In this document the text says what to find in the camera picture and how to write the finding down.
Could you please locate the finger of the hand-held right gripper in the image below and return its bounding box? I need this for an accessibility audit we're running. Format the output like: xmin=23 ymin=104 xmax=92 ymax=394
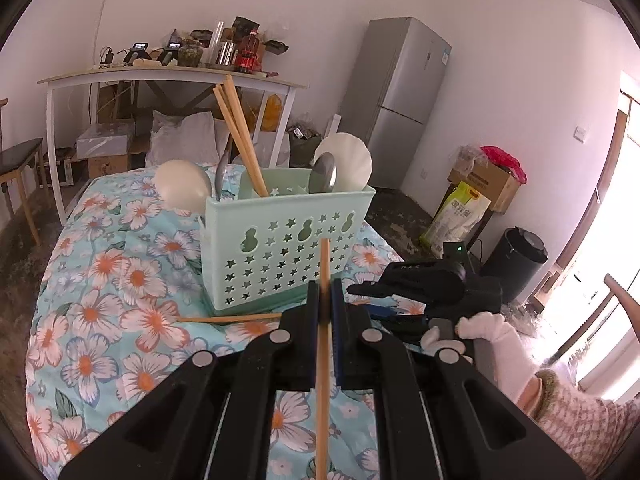
xmin=367 ymin=305 xmax=437 ymax=348
xmin=346 ymin=261 xmax=468 ymax=307

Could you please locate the green plastic utensil basket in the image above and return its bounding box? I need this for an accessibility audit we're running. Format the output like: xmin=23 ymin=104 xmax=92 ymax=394
xmin=200 ymin=167 xmax=377 ymax=313

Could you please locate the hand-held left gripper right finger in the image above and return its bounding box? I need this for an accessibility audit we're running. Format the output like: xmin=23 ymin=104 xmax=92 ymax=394
xmin=330 ymin=277 xmax=587 ymax=480

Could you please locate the person's right hand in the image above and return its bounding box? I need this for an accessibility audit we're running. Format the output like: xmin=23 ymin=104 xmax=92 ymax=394
xmin=421 ymin=311 xmax=540 ymax=411

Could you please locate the wooden chair with dark seat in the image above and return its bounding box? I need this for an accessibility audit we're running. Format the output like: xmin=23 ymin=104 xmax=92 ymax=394
xmin=0 ymin=99 xmax=47 ymax=247

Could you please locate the yellow green rice bag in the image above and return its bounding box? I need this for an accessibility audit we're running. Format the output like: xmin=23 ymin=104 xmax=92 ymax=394
xmin=419 ymin=181 xmax=492 ymax=249

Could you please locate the red plastic bag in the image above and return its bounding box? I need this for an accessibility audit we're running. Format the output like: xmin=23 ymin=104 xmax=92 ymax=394
xmin=480 ymin=146 xmax=527 ymax=184

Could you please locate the small cardboard box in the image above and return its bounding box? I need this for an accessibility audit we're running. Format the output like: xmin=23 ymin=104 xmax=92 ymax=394
xmin=87 ymin=153 xmax=132 ymax=181

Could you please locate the floral blanket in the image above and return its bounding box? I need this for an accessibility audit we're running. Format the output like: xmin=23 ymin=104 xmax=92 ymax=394
xmin=25 ymin=162 xmax=432 ymax=480

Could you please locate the white shell-shaped spoon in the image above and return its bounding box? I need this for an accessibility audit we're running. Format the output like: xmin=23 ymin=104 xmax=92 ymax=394
xmin=312 ymin=132 xmax=373 ymax=193

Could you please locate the plastic-wrapped box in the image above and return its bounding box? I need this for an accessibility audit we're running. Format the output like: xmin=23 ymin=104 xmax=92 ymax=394
xmin=75 ymin=120 xmax=136 ymax=157

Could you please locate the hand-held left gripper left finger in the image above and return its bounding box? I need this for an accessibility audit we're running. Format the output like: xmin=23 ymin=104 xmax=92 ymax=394
xmin=57 ymin=280 xmax=322 ymax=480

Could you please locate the grey refrigerator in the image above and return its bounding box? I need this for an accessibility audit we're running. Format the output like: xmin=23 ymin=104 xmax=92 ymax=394
xmin=336 ymin=17 xmax=453 ymax=192

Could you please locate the black trash bin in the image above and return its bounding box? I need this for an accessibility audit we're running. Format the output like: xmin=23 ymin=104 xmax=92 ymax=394
xmin=481 ymin=227 xmax=549 ymax=304

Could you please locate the dark green bag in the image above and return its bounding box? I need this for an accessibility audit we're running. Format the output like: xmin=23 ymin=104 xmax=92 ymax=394
xmin=287 ymin=127 xmax=323 ymax=168

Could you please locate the white plastic bag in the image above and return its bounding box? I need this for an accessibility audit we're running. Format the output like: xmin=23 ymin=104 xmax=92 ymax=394
xmin=147 ymin=110 xmax=232 ymax=166

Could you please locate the red soda bottles pack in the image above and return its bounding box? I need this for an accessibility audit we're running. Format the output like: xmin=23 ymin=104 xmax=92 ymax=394
xmin=234 ymin=34 xmax=266 ymax=74

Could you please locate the white table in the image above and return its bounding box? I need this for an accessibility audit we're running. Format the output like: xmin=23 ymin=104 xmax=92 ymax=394
xmin=36 ymin=66 xmax=309 ymax=226

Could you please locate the yellow plastic bag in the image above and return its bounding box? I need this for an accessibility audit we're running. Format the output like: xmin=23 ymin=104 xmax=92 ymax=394
xmin=260 ymin=94 xmax=284 ymax=132

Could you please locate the white round ceramic spoon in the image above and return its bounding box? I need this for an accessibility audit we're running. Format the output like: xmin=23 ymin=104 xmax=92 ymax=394
xmin=154 ymin=160 xmax=213 ymax=212

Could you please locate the metal spoon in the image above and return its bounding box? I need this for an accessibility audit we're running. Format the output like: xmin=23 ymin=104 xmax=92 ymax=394
xmin=214 ymin=132 xmax=236 ymax=200
xmin=307 ymin=152 xmax=337 ymax=195

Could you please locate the jar with green contents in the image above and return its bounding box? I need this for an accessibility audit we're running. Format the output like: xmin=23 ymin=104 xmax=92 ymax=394
xmin=177 ymin=44 xmax=204 ymax=67

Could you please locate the person's right forearm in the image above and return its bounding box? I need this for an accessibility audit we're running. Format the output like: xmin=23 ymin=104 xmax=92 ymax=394
xmin=517 ymin=367 xmax=640 ymax=480

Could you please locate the wooden chopstick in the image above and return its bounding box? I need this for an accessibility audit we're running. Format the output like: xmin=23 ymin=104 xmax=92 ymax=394
xmin=176 ymin=312 xmax=284 ymax=324
xmin=315 ymin=238 xmax=331 ymax=480
xmin=212 ymin=86 xmax=266 ymax=197
xmin=225 ymin=75 xmax=269 ymax=196
xmin=219 ymin=82 xmax=267 ymax=197

